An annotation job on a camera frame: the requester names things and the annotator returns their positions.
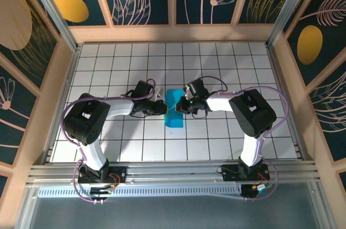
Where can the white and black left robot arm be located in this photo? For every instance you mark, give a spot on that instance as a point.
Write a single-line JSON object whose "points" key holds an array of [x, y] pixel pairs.
{"points": [[83, 121]]}

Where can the blue paper sheet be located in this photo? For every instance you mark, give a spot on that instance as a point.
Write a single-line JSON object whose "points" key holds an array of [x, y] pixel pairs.
{"points": [[173, 96]]}

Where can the aluminium frame rail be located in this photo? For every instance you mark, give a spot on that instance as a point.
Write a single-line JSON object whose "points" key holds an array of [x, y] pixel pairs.
{"points": [[173, 172]]}

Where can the black left controller box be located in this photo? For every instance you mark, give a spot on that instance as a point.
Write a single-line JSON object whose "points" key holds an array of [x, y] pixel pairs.
{"points": [[101, 192]]}

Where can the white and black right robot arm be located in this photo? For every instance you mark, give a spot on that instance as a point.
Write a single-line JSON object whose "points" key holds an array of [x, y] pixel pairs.
{"points": [[254, 113]]}

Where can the black controller box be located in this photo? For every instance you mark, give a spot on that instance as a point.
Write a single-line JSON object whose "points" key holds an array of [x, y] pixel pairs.
{"points": [[101, 192], [250, 191]]}

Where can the aluminium table side rail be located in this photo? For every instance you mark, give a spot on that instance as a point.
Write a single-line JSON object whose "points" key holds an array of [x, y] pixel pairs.
{"points": [[69, 77], [279, 77]]}

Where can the aluminium corner post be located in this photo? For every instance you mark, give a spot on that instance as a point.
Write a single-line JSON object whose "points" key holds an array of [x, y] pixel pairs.
{"points": [[53, 10], [291, 5]]}

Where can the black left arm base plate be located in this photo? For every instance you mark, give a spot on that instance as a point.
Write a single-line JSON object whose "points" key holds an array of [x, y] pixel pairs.
{"points": [[121, 171]]}

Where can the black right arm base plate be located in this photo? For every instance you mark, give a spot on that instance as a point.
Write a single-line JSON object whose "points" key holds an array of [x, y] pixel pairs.
{"points": [[229, 172]]}

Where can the black right controller box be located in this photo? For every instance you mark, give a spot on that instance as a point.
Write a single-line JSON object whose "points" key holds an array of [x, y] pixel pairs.
{"points": [[250, 191]]}

